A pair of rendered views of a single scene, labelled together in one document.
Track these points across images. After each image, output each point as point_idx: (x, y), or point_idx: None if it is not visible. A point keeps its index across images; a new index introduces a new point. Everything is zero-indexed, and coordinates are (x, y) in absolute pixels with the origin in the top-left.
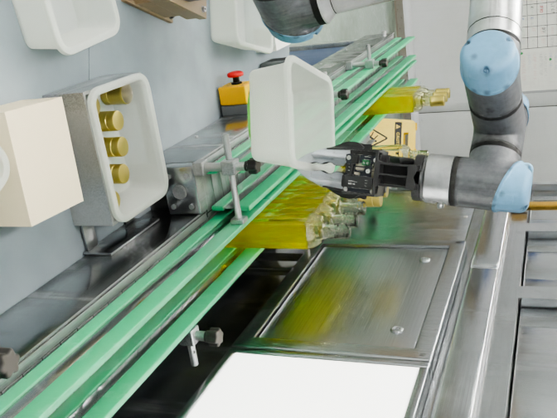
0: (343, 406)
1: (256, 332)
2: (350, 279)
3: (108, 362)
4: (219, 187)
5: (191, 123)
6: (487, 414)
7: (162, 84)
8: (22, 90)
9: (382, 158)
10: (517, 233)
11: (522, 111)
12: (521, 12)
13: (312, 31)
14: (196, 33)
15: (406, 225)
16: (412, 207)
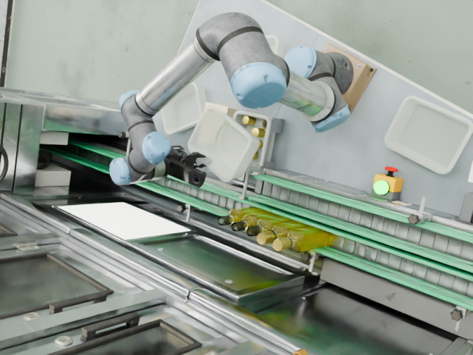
0: (124, 227)
1: (201, 235)
2: (232, 263)
3: (179, 192)
4: (276, 193)
5: (342, 177)
6: (84, 246)
7: (326, 143)
8: (241, 106)
9: (172, 154)
10: (247, 335)
11: (131, 136)
12: (148, 88)
13: (314, 125)
14: (379, 130)
15: (328, 325)
16: (370, 344)
